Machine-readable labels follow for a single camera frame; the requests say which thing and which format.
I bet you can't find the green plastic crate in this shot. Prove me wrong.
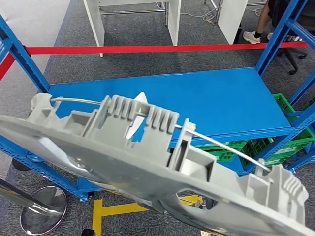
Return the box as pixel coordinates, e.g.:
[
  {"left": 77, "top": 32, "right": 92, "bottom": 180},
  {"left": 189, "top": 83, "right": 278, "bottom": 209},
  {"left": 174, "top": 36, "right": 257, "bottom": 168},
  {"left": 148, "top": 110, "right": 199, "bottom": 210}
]
[
  {"left": 241, "top": 93, "right": 315, "bottom": 168},
  {"left": 194, "top": 140, "right": 248, "bottom": 163}
]

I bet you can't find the blue metal shelf rack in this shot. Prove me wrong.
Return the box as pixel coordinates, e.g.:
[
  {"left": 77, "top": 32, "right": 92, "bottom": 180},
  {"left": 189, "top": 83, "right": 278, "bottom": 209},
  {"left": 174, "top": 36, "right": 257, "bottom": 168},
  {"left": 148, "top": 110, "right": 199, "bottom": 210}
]
[{"left": 0, "top": 0, "right": 315, "bottom": 203}]

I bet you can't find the chrome stanchion post with base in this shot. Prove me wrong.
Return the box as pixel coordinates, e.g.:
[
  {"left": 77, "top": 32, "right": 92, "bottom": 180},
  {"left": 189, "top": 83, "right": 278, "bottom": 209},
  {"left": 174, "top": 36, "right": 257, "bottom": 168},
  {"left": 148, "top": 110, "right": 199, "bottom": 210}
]
[{"left": 0, "top": 178, "right": 67, "bottom": 236}]

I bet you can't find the person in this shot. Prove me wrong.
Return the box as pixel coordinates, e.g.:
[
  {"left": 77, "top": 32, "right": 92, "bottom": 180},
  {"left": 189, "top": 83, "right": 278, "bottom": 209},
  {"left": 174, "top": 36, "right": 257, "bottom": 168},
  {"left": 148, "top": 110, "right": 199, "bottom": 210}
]
[{"left": 243, "top": 0, "right": 289, "bottom": 45}]

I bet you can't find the white plastic trim part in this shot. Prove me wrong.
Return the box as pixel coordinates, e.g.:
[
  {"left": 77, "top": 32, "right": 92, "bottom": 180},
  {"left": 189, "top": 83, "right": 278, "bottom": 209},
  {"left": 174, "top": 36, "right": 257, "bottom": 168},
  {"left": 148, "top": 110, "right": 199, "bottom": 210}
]
[{"left": 125, "top": 92, "right": 148, "bottom": 141}]

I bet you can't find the red barrier belt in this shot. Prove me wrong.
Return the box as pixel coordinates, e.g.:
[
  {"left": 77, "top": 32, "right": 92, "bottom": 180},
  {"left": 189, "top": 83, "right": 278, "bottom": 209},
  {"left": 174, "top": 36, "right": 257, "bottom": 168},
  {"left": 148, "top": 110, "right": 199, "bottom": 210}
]
[{"left": 0, "top": 41, "right": 308, "bottom": 82}]

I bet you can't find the dark round stanchion base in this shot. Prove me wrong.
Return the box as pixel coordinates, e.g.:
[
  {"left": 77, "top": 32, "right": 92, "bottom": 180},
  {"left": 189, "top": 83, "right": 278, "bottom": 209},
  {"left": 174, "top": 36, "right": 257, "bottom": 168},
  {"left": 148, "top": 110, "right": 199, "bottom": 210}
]
[{"left": 12, "top": 158, "right": 30, "bottom": 172}]

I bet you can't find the white floor cable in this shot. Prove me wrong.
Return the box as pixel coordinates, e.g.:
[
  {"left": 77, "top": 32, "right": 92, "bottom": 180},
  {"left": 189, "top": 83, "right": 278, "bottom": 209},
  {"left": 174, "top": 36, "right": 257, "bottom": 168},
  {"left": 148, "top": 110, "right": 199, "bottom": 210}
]
[{"left": 181, "top": 6, "right": 218, "bottom": 24}]

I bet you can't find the white desk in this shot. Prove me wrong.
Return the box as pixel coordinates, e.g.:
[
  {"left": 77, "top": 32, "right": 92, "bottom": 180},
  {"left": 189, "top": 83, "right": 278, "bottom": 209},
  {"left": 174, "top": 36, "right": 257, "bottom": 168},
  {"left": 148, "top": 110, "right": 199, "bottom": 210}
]
[
  {"left": 204, "top": 0, "right": 249, "bottom": 45},
  {"left": 83, "top": 0, "right": 182, "bottom": 58}
]

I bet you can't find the grey plastic wheel hubcap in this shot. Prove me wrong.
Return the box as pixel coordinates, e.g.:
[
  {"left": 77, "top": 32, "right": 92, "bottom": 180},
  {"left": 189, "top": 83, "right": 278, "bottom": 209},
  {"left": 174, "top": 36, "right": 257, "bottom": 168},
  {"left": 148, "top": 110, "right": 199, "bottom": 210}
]
[{"left": 0, "top": 92, "right": 315, "bottom": 236}]

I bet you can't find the black office chair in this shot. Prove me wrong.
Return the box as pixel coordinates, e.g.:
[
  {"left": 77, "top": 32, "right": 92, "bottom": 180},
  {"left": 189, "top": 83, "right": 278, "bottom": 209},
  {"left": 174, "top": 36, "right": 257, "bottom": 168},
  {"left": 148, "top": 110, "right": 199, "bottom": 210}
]
[{"left": 270, "top": 0, "right": 315, "bottom": 76}]

